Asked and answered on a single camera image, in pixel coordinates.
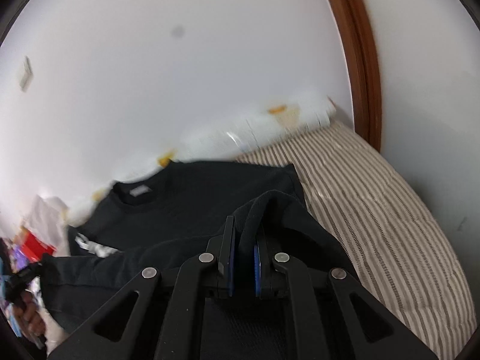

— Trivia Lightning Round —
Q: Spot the person's left hand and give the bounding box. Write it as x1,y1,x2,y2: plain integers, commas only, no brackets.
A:
22,292,47,342

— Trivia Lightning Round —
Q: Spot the white printed paper roll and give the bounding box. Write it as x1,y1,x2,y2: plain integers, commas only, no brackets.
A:
69,92,338,227

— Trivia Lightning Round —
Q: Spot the black sweatshirt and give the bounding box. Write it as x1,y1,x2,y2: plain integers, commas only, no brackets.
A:
39,160,361,340

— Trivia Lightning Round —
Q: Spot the white plastic bag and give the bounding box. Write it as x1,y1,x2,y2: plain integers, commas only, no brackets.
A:
26,195,70,248

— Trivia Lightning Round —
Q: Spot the red paper bag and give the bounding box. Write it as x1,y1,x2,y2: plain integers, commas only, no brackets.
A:
19,227,57,261

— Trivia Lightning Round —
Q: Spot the brown wooden door frame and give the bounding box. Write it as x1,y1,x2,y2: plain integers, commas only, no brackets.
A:
315,0,382,152

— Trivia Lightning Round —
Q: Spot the white wall switch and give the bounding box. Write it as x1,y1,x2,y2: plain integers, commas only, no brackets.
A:
17,55,33,91

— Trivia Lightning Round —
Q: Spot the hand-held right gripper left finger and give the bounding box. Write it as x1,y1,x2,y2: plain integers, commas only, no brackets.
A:
49,215,237,360

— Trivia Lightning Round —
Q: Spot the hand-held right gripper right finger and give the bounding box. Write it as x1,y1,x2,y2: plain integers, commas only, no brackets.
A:
254,232,439,360

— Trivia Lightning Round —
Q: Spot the striped quilted mattress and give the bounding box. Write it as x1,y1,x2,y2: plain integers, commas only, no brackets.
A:
234,121,477,359

